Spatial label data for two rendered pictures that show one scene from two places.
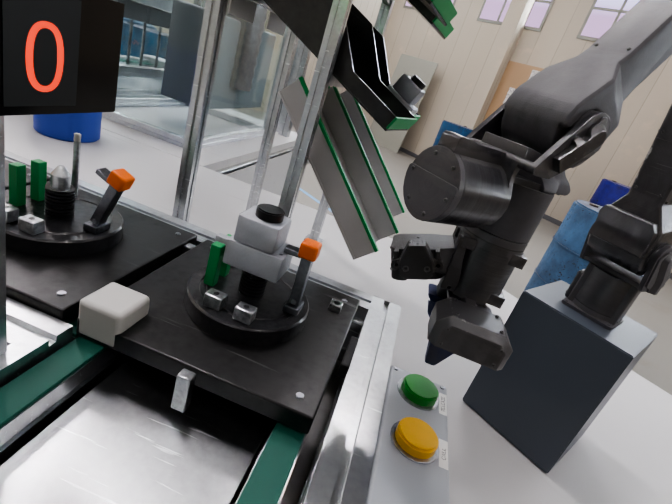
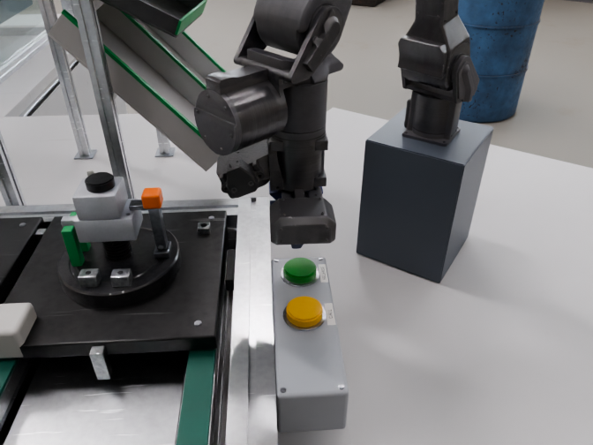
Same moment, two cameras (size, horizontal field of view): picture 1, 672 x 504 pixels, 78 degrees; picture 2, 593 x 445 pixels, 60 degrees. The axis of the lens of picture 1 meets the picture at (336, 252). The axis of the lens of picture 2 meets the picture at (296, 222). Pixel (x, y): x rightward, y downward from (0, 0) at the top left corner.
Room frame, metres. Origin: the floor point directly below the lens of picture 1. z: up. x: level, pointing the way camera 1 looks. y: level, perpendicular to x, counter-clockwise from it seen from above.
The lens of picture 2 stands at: (-0.10, -0.05, 1.37)
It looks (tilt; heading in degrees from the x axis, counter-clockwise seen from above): 35 degrees down; 350
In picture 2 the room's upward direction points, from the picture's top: straight up
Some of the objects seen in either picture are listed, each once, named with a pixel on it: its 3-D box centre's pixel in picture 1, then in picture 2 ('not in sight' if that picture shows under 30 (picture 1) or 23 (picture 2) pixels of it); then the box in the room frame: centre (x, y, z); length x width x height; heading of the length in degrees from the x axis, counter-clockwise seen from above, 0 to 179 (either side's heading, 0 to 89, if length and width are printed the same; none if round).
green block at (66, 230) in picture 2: (214, 264); (73, 245); (0.40, 0.12, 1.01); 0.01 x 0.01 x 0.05; 84
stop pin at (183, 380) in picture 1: (183, 390); (101, 362); (0.29, 0.09, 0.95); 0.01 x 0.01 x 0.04; 84
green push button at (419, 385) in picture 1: (418, 392); (300, 273); (0.37, -0.13, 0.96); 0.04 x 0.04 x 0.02
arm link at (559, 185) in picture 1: (515, 194); (298, 87); (0.37, -0.13, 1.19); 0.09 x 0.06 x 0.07; 126
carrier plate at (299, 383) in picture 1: (245, 313); (123, 273); (0.41, 0.08, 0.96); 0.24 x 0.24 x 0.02; 84
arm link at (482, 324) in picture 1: (477, 268); (296, 159); (0.37, -0.13, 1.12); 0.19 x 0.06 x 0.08; 174
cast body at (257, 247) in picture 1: (255, 234); (96, 206); (0.41, 0.09, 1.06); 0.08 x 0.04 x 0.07; 84
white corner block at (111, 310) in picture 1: (114, 314); (7, 330); (0.33, 0.19, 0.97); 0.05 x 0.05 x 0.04; 84
